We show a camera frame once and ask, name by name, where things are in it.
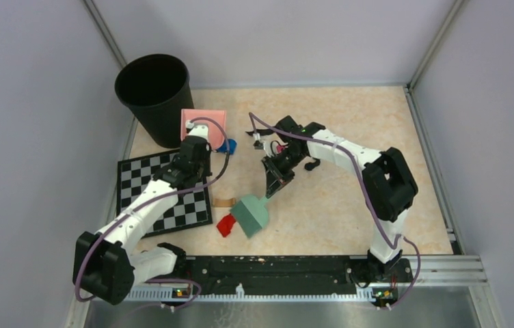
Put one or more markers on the black plastic trash bin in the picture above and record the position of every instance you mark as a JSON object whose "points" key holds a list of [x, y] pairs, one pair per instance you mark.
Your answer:
{"points": [[155, 88]]}

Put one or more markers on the brown curved wooden piece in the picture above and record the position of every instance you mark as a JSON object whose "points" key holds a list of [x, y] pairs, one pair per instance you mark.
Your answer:
{"points": [[224, 203]]}

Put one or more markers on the long black paper scrap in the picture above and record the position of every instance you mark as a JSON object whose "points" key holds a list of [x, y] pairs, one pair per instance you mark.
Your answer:
{"points": [[260, 132]]}

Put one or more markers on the grey slotted cable duct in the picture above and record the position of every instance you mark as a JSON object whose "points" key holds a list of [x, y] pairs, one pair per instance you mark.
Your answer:
{"points": [[162, 294]]}

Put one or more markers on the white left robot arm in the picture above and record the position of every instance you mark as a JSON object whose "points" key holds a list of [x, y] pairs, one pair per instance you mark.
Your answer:
{"points": [[105, 265]]}

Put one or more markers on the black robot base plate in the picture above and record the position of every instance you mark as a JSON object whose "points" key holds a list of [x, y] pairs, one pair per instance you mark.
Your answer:
{"points": [[291, 275]]}

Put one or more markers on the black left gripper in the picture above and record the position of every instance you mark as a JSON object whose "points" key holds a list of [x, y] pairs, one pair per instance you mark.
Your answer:
{"points": [[208, 153]]}

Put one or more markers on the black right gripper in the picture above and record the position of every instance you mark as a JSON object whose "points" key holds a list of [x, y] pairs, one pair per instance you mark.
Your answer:
{"points": [[276, 178]]}

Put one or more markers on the green hand brush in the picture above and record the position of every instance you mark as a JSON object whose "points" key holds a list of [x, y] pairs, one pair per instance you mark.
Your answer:
{"points": [[251, 213]]}

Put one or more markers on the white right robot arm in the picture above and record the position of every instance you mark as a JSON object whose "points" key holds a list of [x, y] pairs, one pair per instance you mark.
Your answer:
{"points": [[385, 179]]}

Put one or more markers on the small black paper scrap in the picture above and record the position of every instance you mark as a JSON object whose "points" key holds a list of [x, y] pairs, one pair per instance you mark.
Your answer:
{"points": [[312, 165]]}

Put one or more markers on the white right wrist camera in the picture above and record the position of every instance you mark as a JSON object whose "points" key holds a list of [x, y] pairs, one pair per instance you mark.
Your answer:
{"points": [[262, 145]]}

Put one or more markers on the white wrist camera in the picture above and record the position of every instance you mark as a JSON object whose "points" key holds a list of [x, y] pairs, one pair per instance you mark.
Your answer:
{"points": [[262, 145], [193, 129]]}

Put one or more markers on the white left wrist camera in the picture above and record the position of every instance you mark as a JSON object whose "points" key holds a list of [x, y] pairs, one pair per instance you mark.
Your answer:
{"points": [[193, 129]]}

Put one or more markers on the pink plastic dustpan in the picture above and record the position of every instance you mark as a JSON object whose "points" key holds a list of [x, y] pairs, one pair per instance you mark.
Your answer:
{"points": [[206, 123]]}

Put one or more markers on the blue toy car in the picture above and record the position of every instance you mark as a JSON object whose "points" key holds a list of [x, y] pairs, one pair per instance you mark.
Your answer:
{"points": [[227, 147]]}

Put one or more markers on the black and grey checkerboard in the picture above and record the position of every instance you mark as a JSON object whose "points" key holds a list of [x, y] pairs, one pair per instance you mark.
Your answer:
{"points": [[191, 211]]}

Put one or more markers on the red paper scrap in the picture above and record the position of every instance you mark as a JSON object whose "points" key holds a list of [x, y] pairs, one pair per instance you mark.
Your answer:
{"points": [[225, 225]]}

